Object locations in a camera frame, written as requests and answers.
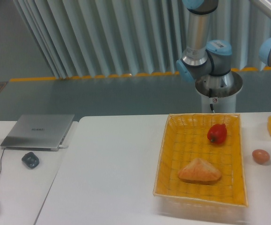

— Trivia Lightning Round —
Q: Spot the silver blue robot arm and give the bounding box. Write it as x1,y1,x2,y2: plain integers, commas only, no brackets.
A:
176,0,271,98

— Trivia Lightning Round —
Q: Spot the yellow woven basket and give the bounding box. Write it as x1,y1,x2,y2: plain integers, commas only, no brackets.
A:
152,113,249,207

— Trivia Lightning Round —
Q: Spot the red bell pepper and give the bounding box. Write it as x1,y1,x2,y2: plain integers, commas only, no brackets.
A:
207,124,227,144

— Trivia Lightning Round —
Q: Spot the silver closed laptop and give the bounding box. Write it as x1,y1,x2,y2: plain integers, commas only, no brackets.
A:
0,114,74,151

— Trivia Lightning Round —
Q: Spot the triangular bread slice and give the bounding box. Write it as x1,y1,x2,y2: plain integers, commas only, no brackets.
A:
177,157,222,182

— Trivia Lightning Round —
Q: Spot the brown egg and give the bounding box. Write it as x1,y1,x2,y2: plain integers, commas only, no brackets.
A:
252,149,270,164

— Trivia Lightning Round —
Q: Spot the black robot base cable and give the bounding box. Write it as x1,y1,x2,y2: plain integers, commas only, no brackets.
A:
208,88,215,114

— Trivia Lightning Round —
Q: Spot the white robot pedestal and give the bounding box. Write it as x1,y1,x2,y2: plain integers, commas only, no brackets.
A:
200,94,236,113

